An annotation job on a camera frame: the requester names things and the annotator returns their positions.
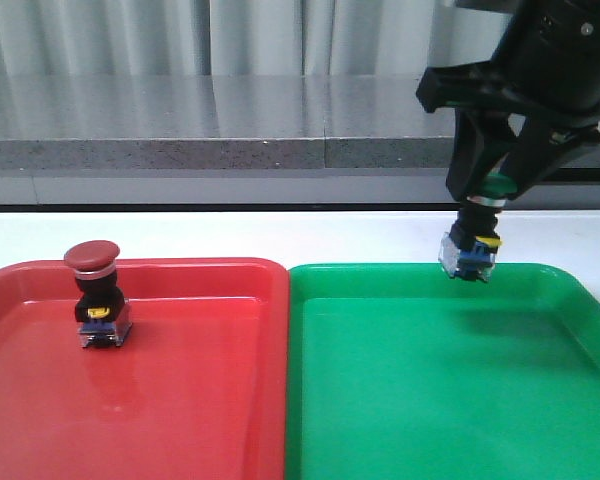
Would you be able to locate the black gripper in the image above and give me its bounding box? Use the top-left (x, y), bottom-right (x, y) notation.
top-left (416, 1), bottom-right (600, 200)

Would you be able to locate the green mushroom push button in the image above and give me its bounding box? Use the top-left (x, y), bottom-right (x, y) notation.
top-left (439, 173), bottom-right (517, 283)

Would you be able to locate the red mushroom push button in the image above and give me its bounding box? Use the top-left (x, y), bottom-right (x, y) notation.
top-left (63, 240), bottom-right (132, 348)

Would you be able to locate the green plastic tray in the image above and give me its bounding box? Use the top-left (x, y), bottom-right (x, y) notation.
top-left (285, 263), bottom-right (600, 479)

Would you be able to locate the red plastic tray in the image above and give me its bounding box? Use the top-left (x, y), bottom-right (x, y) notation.
top-left (0, 258), bottom-right (289, 479)

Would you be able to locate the grey stone counter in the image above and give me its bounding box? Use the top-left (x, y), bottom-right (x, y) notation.
top-left (0, 71), bottom-right (600, 207)

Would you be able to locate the grey pleated curtain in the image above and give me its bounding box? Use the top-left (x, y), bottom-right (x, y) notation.
top-left (0, 1), bottom-right (508, 76)

